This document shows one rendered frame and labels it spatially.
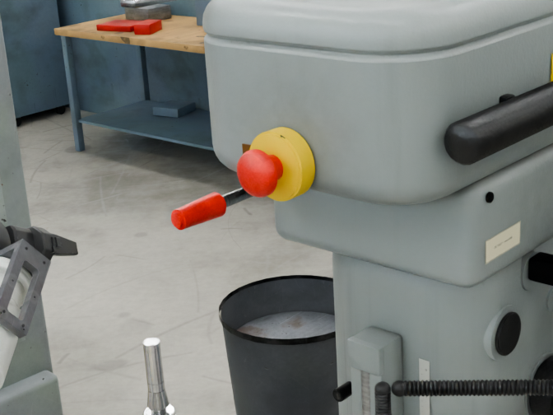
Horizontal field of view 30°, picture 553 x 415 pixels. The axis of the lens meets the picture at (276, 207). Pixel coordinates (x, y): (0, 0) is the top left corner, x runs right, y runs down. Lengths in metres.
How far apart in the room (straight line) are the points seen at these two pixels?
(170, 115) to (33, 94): 1.53
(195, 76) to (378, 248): 6.65
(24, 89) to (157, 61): 1.16
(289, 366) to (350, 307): 2.06
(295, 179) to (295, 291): 2.67
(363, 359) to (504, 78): 0.31
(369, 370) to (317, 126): 0.29
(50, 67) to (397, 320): 7.57
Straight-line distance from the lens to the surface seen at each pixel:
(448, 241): 0.91
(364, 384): 1.03
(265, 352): 3.12
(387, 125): 0.81
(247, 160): 0.83
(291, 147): 0.84
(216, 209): 0.94
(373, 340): 1.02
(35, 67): 8.43
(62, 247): 1.53
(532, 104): 0.86
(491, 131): 0.80
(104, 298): 5.02
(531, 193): 0.98
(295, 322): 3.45
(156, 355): 1.48
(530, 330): 1.09
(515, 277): 1.03
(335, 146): 0.83
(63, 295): 5.12
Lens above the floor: 2.02
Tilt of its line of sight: 20 degrees down
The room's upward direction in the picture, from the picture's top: 4 degrees counter-clockwise
